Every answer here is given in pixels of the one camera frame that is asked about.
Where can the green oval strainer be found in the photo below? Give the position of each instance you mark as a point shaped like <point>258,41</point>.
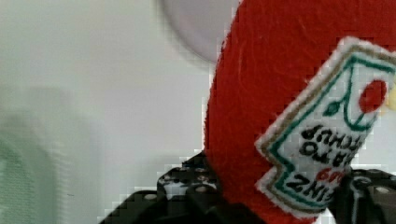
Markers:
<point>33,176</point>

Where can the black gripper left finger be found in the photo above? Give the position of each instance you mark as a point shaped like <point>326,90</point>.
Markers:
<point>193,172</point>

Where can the lavender round plate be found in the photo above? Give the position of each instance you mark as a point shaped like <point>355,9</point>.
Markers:
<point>201,24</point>

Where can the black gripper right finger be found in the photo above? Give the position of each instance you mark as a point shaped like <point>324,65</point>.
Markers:
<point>365,197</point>

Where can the red plush ketchup bottle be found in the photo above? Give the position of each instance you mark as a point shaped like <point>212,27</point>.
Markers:
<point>299,85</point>

